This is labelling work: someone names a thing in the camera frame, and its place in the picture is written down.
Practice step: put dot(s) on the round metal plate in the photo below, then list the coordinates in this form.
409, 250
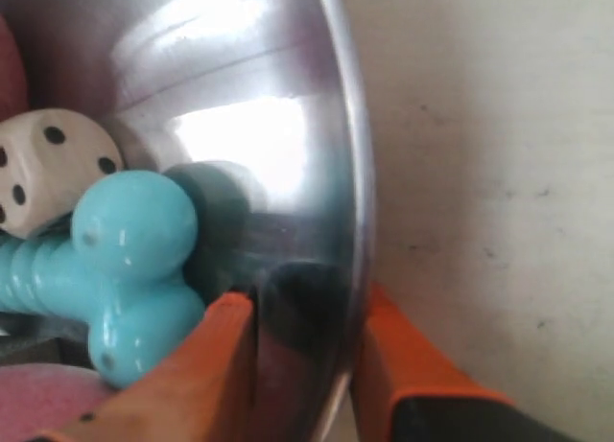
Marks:
257, 108

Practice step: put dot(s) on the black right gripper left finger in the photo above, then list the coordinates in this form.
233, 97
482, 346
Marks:
202, 392

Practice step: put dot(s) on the teal toy bone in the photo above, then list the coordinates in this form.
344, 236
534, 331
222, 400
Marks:
118, 270

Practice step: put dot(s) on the beige die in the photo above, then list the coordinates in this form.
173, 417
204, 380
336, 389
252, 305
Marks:
49, 158

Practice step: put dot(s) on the pink foam peach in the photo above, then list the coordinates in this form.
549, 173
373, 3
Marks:
39, 396

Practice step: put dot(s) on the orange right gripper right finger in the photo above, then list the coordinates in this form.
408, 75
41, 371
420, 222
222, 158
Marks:
497, 364

